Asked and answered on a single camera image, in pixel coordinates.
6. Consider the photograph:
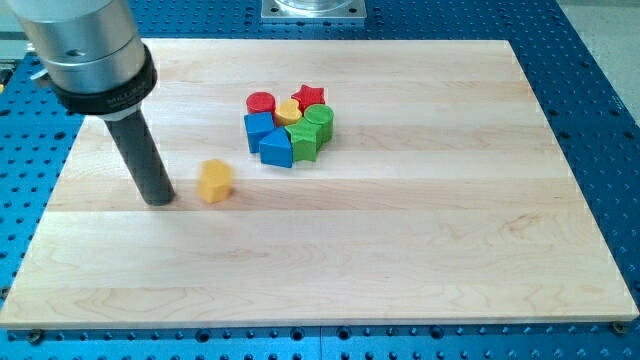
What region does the blue cube block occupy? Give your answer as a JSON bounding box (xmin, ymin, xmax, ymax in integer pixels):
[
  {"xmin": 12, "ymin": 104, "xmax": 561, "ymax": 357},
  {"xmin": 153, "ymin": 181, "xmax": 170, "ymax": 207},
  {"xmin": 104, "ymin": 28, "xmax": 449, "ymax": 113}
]
[{"xmin": 244, "ymin": 112, "xmax": 275, "ymax": 153}]

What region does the blue triangle block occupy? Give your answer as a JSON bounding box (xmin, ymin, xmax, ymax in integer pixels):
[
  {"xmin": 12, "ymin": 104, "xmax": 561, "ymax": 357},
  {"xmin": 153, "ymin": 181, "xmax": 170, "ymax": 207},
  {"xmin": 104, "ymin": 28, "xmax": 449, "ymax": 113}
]
[{"xmin": 259, "ymin": 127, "xmax": 293, "ymax": 168}]

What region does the red cylinder block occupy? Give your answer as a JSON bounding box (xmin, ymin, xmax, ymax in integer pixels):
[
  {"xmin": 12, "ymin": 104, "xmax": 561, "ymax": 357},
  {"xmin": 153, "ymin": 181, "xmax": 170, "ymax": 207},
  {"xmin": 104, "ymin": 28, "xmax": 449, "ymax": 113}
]
[{"xmin": 245, "ymin": 91, "xmax": 276, "ymax": 114}]

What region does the light wooden board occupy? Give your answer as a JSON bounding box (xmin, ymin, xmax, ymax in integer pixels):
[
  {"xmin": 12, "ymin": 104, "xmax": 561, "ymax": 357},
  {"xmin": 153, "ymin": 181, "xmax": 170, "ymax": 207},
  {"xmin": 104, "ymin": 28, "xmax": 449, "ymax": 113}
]
[{"xmin": 1, "ymin": 39, "xmax": 638, "ymax": 329}]

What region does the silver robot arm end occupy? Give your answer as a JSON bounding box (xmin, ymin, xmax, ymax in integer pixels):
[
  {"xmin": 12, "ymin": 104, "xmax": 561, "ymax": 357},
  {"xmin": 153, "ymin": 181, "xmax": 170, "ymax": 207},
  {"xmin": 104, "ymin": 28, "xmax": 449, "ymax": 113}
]
[{"xmin": 8, "ymin": 0, "xmax": 157, "ymax": 121}]

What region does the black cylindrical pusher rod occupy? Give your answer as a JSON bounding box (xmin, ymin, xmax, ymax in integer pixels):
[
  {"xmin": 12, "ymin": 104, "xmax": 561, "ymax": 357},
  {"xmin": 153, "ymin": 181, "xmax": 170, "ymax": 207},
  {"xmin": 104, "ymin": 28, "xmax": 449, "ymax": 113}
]
[{"xmin": 106, "ymin": 110, "xmax": 175, "ymax": 206}]

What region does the yellow hexagon block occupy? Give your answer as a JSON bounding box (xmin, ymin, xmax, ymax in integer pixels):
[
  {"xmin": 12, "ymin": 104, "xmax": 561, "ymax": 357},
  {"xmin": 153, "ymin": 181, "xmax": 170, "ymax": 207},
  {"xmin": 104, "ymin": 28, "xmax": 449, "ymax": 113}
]
[{"xmin": 197, "ymin": 159, "xmax": 233, "ymax": 203}]

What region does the green star block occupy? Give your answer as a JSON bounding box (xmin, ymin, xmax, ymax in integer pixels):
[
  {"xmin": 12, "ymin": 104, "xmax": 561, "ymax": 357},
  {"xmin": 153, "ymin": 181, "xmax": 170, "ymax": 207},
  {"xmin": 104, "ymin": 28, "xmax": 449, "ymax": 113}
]
[{"xmin": 285, "ymin": 118, "xmax": 322, "ymax": 162}]

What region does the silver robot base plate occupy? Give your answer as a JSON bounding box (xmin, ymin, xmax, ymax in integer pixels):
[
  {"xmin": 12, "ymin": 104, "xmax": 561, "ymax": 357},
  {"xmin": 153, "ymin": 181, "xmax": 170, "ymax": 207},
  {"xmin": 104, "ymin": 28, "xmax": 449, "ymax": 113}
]
[{"xmin": 261, "ymin": 0, "xmax": 367, "ymax": 23}]

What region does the blue perforated table plate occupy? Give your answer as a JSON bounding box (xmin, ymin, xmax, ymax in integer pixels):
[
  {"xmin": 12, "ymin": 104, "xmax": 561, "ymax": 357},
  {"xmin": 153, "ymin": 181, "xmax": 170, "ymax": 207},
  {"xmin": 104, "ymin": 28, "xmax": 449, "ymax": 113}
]
[{"xmin": 1, "ymin": 0, "xmax": 639, "ymax": 359}]

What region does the yellow heart block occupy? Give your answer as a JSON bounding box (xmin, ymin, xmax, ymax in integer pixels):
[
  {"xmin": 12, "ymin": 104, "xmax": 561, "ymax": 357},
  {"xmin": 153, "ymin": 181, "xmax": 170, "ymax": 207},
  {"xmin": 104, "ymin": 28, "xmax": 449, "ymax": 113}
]
[{"xmin": 274, "ymin": 98, "xmax": 303, "ymax": 126}]

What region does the green cylinder block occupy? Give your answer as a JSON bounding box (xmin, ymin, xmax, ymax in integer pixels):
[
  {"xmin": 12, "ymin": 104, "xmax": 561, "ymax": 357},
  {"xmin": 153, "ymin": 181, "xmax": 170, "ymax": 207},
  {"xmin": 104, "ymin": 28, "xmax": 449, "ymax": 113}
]
[{"xmin": 304, "ymin": 104, "xmax": 335, "ymax": 143}]

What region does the red star block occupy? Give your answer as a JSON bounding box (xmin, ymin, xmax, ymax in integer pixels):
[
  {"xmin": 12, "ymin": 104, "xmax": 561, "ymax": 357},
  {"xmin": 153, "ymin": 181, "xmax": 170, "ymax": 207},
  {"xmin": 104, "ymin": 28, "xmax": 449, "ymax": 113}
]
[{"xmin": 291, "ymin": 84, "xmax": 325, "ymax": 113}]

